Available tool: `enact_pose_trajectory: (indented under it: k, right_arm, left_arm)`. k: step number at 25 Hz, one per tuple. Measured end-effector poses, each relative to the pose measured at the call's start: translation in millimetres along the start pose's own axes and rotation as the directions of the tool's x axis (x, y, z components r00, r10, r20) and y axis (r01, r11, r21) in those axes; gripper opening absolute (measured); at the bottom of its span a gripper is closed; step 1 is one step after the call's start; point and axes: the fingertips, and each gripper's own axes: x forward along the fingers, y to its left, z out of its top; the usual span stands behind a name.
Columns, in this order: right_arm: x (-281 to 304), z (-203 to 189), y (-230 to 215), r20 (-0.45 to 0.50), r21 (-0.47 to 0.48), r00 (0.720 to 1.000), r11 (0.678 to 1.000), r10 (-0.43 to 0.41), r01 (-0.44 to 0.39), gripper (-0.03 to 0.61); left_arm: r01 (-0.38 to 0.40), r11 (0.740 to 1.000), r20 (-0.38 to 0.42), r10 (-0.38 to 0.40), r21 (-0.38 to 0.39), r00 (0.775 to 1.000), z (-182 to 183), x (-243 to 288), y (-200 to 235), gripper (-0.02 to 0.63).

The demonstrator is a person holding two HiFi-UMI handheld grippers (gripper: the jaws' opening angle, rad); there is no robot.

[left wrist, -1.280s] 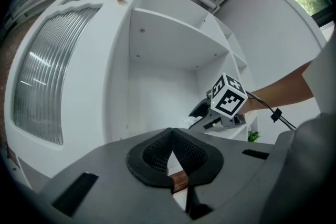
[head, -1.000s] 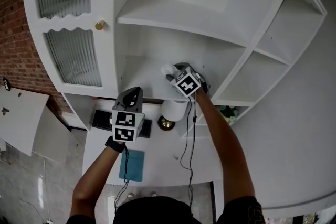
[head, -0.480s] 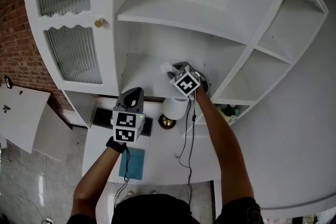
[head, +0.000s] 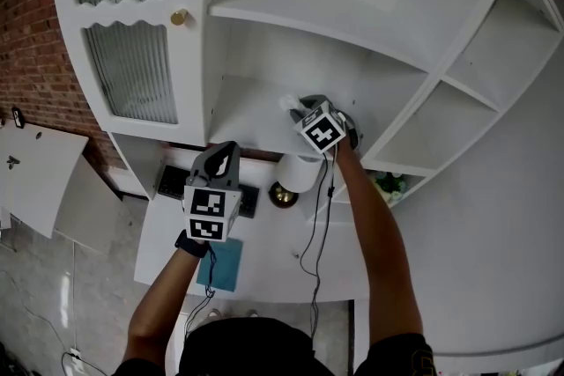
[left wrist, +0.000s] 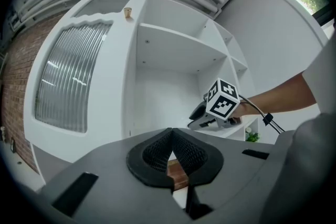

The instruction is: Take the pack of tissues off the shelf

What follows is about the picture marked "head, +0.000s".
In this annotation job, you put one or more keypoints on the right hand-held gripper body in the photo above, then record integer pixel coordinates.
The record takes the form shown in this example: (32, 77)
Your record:
(321, 132)

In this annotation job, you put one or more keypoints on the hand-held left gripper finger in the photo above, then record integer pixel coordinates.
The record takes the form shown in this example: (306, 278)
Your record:
(235, 178)
(198, 169)

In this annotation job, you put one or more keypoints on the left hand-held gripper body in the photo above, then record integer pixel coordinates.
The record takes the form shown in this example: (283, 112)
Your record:
(207, 204)

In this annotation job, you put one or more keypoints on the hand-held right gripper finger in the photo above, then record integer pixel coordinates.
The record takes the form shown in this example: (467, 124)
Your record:
(310, 102)
(356, 132)

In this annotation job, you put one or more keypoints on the white paper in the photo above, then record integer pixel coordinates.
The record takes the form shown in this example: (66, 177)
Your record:
(287, 101)

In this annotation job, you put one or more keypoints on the white shelving cabinet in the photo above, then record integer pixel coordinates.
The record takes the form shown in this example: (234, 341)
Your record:
(308, 26)

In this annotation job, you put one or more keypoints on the person's right forearm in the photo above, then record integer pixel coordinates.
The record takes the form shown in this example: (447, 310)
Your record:
(379, 242)

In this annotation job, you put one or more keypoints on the person's left forearm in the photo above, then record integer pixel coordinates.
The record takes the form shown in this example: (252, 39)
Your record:
(163, 304)

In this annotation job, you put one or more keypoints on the white desk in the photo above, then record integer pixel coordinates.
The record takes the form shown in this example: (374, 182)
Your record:
(273, 260)

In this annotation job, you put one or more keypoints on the black keyboard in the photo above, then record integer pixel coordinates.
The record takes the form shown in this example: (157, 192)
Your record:
(169, 182)

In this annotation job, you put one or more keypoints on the black wristband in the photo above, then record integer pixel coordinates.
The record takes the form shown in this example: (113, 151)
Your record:
(191, 244)

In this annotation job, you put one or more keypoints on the white shade table lamp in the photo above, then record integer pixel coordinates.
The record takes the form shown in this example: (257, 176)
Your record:
(297, 174)

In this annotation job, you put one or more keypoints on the teal notebook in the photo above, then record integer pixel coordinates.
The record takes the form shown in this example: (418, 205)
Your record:
(227, 264)

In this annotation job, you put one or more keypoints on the potted flower plant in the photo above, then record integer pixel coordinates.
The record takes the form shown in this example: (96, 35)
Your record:
(390, 185)

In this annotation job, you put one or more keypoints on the person's left shoe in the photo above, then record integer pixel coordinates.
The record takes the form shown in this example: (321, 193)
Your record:
(213, 314)

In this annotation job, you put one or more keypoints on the person's shoe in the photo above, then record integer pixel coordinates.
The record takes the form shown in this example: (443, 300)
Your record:
(213, 314)
(253, 313)

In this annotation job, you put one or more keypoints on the person's right shoe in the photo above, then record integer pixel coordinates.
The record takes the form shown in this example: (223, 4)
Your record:
(253, 313)

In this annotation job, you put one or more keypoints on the person's black shirt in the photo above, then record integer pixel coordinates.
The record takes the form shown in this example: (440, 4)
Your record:
(247, 352)

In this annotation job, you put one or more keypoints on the small white side table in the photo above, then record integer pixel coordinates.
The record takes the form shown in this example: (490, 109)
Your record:
(39, 176)

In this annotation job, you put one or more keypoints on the small black tool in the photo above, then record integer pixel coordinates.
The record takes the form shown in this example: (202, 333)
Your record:
(13, 161)

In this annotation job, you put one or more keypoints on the white power strip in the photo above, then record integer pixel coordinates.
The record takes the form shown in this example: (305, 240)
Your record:
(75, 354)

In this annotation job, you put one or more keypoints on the small black picture frame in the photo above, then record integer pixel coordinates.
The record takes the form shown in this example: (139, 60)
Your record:
(17, 117)

